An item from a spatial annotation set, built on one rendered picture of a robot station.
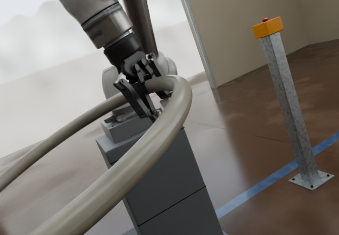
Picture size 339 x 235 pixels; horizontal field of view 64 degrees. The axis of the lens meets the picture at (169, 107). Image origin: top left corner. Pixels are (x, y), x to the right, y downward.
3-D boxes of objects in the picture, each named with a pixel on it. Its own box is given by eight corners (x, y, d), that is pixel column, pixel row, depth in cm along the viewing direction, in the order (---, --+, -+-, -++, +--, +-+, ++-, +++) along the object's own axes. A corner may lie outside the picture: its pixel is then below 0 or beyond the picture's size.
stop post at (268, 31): (334, 176, 176) (290, 11, 155) (313, 191, 169) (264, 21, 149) (308, 168, 194) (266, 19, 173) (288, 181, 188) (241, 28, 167)
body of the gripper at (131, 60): (117, 39, 61) (139, 73, 64) (93, 55, 55) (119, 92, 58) (139, 25, 56) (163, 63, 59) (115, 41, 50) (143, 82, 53)
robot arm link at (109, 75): (110, 108, 151) (96, 70, 147) (141, 97, 153) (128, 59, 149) (109, 113, 136) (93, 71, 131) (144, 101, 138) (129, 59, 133)
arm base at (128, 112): (101, 123, 147) (97, 114, 146) (135, 108, 158) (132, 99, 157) (112, 126, 132) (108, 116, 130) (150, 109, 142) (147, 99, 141)
